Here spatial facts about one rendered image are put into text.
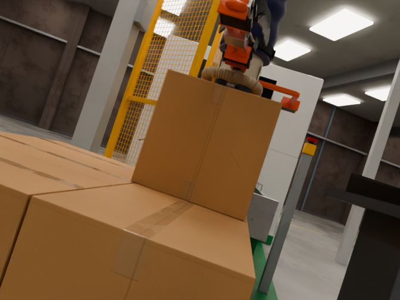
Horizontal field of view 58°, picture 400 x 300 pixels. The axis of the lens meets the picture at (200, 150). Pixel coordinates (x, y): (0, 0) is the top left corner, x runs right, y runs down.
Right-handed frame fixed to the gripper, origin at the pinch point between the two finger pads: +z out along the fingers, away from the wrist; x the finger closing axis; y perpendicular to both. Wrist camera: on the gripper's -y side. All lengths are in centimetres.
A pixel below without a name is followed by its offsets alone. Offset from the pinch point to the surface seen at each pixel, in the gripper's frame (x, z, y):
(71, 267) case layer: 9, 62, -51
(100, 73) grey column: 105, 4, 141
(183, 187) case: 4, 49, 9
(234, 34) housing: 1.5, 2.1, -8.6
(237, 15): 0.5, 2.5, -22.8
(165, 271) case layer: -6, 57, -51
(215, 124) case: 0.3, 26.1, 9.2
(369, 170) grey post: -161, -12, 355
